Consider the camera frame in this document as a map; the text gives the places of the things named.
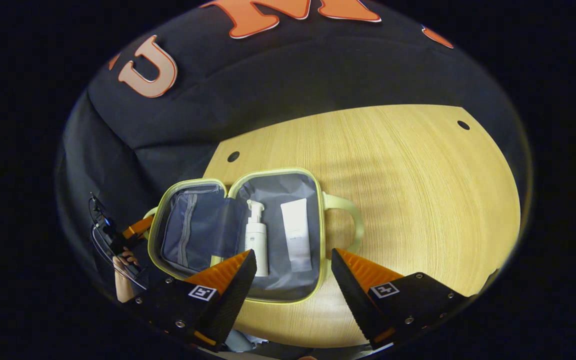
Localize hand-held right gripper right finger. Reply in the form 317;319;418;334
329;247;471;350

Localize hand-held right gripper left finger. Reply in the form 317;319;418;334
125;249;258;353

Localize white pump bottle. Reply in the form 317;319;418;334
244;199;270;278

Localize pale yellow suitcase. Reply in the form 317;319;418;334
144;167;366;306

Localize white squeeze tube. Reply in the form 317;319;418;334
280;197;314;274

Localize person's light trousers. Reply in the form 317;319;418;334
224;330;270;354

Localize black backdrop cloth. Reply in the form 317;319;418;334
58;0;521;296

